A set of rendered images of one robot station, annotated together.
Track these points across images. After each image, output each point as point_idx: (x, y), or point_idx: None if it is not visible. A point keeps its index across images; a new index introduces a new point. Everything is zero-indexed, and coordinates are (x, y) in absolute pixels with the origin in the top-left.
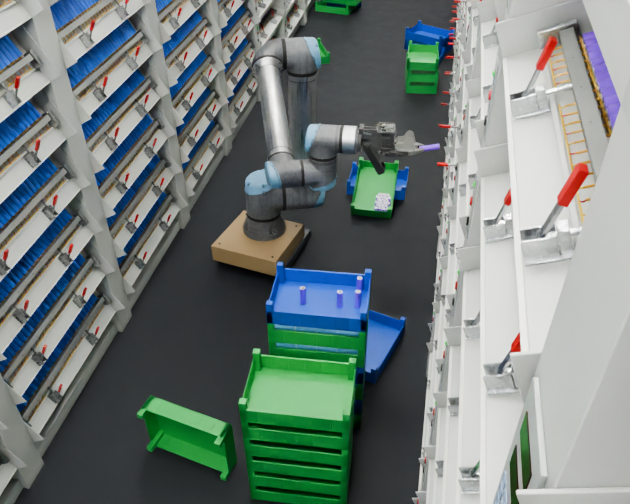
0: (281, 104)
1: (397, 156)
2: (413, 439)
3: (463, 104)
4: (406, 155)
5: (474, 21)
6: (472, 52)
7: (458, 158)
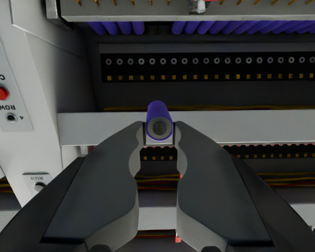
0: None
1: (19, 217)
2: None
3: (256, 141)
4: (75, 164)
5: (310, 228)
6: (176, 234)
7: None
